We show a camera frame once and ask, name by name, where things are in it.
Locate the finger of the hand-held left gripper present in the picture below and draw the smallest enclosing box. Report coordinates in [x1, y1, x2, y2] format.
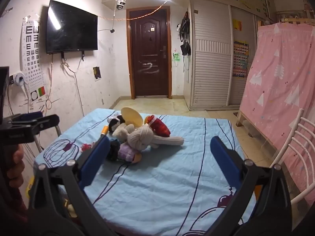
[29, 114, 60, 135]
[20, 112, 45, 122]

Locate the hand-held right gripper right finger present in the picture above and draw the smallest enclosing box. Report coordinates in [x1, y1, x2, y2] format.
[210, 136, 292, 234]

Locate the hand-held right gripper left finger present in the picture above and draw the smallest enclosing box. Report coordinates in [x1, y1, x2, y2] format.
[26, 136, 110, 232]

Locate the purple knit item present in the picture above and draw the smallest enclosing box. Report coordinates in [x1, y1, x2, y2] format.
[118, 144, 138, 162]

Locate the small beige knit sock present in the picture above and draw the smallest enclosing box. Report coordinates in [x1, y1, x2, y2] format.
[113, 124, 134, 142]

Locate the black and white plush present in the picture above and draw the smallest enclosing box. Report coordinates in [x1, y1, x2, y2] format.
[108, 115, 126, 132]

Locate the cream plush toy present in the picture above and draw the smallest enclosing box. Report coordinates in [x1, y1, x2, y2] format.
[127, 125, 184, 151]

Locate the cream plastic plate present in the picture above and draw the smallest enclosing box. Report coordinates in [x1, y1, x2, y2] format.
[121, 107, 144, 126]

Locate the red knit hat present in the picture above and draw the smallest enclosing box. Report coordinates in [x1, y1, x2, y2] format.
[145, 115, 171, 137]

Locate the person's left forearm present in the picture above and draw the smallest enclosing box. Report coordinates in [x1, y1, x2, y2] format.
[7, 189, 29, 224]

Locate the person's left hand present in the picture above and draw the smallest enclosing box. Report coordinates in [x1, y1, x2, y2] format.
[7, 149, 25, 190]

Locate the yellow plastic container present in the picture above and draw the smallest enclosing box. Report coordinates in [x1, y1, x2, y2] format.
[26, 177, 35, 198]

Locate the eye chart poster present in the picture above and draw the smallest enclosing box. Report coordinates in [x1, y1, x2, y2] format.
[22, 16, 47, 102]

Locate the light blue printed sheet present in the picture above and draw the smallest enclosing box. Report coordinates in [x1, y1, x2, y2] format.
[34, 108, 258, 234]

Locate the white metal chair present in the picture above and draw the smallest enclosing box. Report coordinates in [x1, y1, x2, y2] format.
[269, 108, 315, 206]

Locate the pink patterned bed sheet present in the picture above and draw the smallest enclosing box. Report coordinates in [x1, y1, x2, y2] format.
[240, 22, 315, 207]

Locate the white louvered wardrobe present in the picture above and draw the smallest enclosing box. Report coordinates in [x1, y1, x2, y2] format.
[183, 0, 258, 111]

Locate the colourful grid poster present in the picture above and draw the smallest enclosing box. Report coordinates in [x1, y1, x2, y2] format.
[233, 41, 249, 78]

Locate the dark brown door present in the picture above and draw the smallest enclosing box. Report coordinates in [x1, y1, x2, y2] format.
[126, 6, 172, 100]

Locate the small black hanging bag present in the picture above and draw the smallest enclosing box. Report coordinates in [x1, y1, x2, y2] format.
[180, 42, 192, 56]

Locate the large black hanging bag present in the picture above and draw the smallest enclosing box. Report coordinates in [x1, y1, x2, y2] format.
[179, 11, 191, 42]

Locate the grey metal frame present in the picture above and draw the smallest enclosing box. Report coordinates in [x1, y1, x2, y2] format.
[33, 125, 62, 153]

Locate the white wall charger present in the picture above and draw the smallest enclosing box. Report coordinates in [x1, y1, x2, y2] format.
[12, 72, 26, 85]

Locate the white wall cable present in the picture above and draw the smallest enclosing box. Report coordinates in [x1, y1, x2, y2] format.
[61, 54, 85, 117]

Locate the black wall television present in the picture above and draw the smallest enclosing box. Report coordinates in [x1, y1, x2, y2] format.
[45, 0, 98, 54]

